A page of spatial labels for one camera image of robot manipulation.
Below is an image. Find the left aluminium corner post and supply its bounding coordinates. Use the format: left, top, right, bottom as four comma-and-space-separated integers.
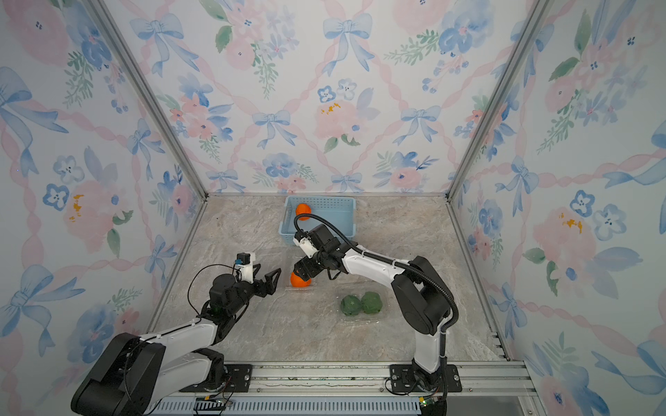
83, 0, 208, 201

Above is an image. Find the clear container of oranges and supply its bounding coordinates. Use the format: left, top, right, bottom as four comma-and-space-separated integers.
285, 272, 315, 291

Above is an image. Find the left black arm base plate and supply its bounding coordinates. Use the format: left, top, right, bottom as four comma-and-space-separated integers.
180, 364, 253, 395

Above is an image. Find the right aluminium corner post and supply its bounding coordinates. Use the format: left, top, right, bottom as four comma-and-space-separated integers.
446, 0, 552, 204

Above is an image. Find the green orange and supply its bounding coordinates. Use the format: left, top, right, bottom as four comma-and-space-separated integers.
340, 295, 364, 317
361, 291, 383, 315

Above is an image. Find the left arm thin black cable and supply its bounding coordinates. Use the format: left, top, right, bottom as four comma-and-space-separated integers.
186, 262, 238, 318

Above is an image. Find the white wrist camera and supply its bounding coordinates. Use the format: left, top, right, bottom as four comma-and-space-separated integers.
234, 252, 256, 284
293, 232, 318, 258

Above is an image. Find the aluminium mounting rail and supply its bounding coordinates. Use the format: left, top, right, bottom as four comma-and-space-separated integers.
143, 362, 546, 415

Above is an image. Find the clear container of green fruit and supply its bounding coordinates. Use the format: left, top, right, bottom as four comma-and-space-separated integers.
331, 284, 393, 325

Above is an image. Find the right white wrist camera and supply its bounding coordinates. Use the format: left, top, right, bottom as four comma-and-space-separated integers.
293, 232, 318, 258

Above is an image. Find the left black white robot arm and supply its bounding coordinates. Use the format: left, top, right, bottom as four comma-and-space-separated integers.
70, 266, 281, 415

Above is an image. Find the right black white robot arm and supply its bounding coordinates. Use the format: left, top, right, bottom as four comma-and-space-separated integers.
293, 221, 460, 391

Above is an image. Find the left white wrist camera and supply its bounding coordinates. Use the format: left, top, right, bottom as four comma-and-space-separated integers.
234, 252, 256, 284

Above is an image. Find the light blue plastic basket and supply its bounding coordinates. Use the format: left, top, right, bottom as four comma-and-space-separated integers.
277, 196, 357, 245

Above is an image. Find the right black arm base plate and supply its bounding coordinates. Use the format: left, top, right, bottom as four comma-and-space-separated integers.
388, 363, 462, 395

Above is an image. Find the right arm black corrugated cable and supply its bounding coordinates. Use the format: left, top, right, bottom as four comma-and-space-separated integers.
292, 212, 460, 375

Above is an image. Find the aluminium corner post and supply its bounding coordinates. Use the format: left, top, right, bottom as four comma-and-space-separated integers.
83, 0, 208, 201
446, 0, 552, 204

